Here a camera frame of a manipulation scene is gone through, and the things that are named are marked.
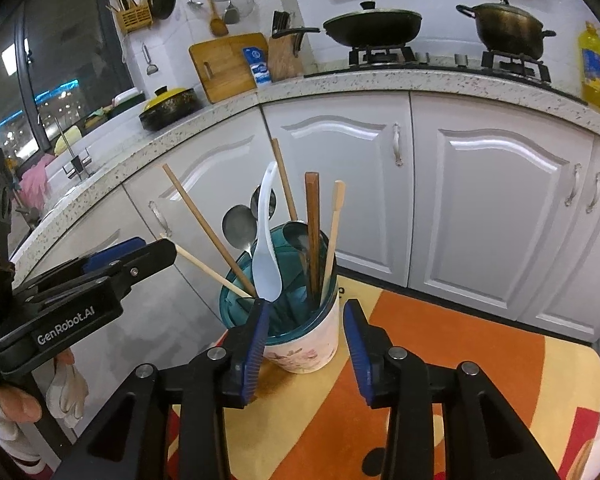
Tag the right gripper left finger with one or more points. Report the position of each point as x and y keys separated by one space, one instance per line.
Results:
x=128 y=438

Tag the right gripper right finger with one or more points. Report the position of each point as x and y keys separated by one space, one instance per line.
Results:
x=484 y=438

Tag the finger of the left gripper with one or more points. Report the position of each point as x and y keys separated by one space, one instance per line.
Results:
x=140 y=264
x=104 y=257

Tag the light wooden chopstick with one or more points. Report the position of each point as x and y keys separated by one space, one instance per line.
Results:
x=215 y=240
x=224 y=283

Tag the large steel spoon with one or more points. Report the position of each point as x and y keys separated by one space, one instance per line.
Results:
x=240 y=228

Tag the steel fork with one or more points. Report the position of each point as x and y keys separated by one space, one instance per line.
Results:
x=291 y=206

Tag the pale bamboo chopstick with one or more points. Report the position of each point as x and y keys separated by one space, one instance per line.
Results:
x=338 y=194

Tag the white kitchen cabinets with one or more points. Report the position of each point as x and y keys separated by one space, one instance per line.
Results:
x=491 y=205

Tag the left hand white glove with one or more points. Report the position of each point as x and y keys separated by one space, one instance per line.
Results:
x=64 y=392

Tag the pink rubber glove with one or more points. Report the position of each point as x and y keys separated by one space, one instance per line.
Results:
x=33 y=184

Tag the sink faucet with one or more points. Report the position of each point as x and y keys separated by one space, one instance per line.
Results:
x=78 y=163

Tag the floral utensil holder teal rim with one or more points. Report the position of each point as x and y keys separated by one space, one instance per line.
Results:
x=302 y=338

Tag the black yellow casserole pot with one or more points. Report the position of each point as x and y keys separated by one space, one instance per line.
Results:
x=169 y=106

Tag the orange yellow patterned mat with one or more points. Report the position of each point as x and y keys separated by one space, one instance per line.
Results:
x=318 y=426

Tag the hanging peeler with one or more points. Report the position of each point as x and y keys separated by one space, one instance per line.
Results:
x=151 y=67

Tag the wooden cutting board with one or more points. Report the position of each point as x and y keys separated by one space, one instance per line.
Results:
x=222 y=68

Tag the blue white packet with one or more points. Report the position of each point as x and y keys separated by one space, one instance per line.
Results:
x=256 y=59

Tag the wooden knife block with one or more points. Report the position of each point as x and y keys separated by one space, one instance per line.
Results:
x=283 y=48

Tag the wooden spatula hanging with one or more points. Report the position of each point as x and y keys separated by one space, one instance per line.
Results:
x=217 y=26

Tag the bamboo utensil basket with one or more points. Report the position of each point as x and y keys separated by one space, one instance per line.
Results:
x=130 y=15

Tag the gas stove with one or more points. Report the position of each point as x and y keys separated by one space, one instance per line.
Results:
x=490 y=62

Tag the black wok with lid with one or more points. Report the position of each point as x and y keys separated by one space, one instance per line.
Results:
x=367 y=28

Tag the yellow cooking oil bottle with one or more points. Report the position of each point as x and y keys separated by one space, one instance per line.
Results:
x=589 y=47

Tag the dark stock pot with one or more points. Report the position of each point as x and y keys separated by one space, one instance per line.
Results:
x=508 y=29

